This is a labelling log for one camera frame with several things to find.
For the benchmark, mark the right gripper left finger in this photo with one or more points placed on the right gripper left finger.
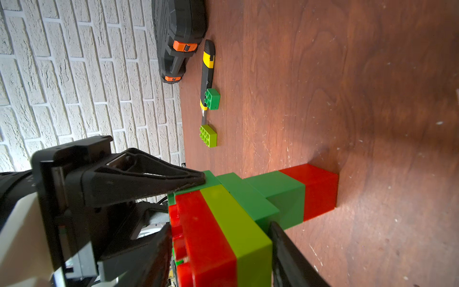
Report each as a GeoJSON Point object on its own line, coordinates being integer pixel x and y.
{"type": "Point", "coordinates": [149, 267]}

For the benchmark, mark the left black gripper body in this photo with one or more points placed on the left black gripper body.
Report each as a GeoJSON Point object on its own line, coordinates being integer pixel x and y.
{"type": "Point", "coordinates": [78, 235]}

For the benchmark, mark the black plastic tool case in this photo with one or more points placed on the black plastic tool case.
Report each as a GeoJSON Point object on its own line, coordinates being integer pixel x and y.
{"type": "Point", "coordinates": [179, 28]}

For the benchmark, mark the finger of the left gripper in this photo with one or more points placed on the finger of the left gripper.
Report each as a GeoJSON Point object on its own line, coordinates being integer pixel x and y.
{"type": "Point", "coordinates": [129, 223]}
{"type": "Point", "coordinates": [126, 177]}

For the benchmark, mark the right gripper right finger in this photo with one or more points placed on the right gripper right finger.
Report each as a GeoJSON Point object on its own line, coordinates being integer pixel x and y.
{"type": "Point", "coordinates": [290, 267]}

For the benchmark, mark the lime 2x4 lego brick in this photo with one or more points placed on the lime 2x4 lego brick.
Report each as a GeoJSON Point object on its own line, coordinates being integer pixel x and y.
{"type": "Point", "coordinates": [208, 136]}

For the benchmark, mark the red 2x4 lego brick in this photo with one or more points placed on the red 2x4 lego brick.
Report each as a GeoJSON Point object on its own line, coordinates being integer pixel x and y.
{"type": "Point", "coordinates": [199, 243]}

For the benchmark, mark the green 2x4 lego brick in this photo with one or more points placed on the green 2x4 lego brick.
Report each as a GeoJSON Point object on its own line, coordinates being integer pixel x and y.
{"type": "Point", "coordinates": [254, 203]}

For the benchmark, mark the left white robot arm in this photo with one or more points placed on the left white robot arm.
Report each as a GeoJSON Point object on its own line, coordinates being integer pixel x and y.
{"type": "Point", "coordinates": [25, 254]}

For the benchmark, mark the small red lego brick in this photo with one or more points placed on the small red lego brick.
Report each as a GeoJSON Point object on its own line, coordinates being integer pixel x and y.
{"type": "Point", "coordinates": [321, 188]}

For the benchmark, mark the small dark green lego brick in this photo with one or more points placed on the small dark green lego brick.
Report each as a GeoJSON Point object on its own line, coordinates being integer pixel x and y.
{"type": "Point", "coordinates": [285, 193]}

